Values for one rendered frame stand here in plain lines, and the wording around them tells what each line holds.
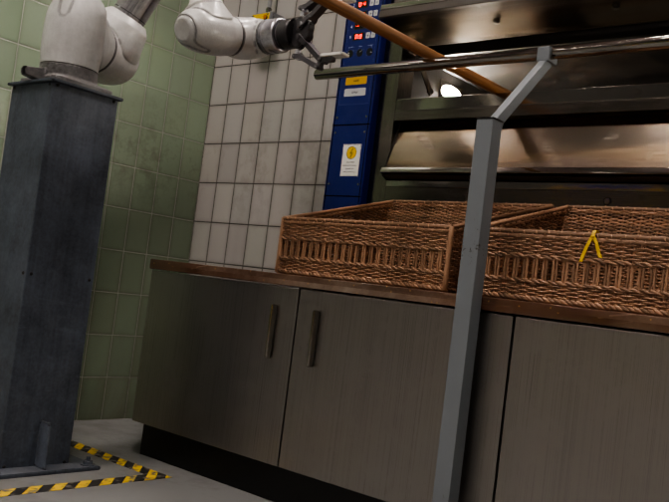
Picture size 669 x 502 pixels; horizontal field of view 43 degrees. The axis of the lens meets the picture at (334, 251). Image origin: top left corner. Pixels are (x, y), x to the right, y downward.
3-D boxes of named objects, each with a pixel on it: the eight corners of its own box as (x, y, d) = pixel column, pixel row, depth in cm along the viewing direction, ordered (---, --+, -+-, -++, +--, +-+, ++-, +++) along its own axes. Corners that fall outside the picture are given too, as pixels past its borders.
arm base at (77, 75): (4, 79, 227) (7, 59, 227) (76, 100, 244) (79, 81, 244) (41, 75, 215) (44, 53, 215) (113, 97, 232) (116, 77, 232)
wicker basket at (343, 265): (381, 288, 264) (392, 199, 266) (547, 307, 227) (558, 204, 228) (270, 272, 228) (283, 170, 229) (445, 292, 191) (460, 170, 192)
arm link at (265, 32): (277, 59, 227) (294, 57, 224) (253, 49, 220) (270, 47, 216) (282, 25, 228) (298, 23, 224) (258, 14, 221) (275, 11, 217)
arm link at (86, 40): (26, 59, 225) (38, -23, 226) (58, 77, 242) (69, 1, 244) (84, 64, 222) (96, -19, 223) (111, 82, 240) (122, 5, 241)
